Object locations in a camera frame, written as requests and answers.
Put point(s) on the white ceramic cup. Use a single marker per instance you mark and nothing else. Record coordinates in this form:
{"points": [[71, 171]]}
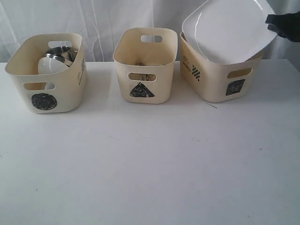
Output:
{"points": [[50, 66]]}

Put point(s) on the wooden chopstick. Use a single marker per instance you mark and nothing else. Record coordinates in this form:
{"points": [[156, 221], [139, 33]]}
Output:
{"points": [[142, 77]]}

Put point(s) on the steel mug with solid handle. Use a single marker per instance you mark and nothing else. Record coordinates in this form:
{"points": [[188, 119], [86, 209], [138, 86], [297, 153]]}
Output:
{"points": [[62, 51]]}

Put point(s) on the cream bin with square mark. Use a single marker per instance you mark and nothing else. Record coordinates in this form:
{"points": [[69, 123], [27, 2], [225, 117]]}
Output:
{"points": [[216, 82]]}

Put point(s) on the steel mug with wire handle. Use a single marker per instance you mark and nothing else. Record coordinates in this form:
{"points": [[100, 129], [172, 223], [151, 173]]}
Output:
{"points": [[68, 63]]}

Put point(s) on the white square plate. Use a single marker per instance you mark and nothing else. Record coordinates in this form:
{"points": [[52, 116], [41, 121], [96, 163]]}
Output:
{"points": [[229, 31]]}

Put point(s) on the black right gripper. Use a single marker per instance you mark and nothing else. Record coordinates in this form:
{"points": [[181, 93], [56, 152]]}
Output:
{"points": [[290, 30]]}

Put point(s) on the cream bin with circle mark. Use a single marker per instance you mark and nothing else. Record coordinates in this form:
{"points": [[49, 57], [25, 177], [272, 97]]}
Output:
{"points": [[48, 93]]}

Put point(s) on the cream bin with triangle mark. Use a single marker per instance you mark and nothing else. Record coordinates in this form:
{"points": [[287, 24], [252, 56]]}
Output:
{"points": [[146, 51]]}

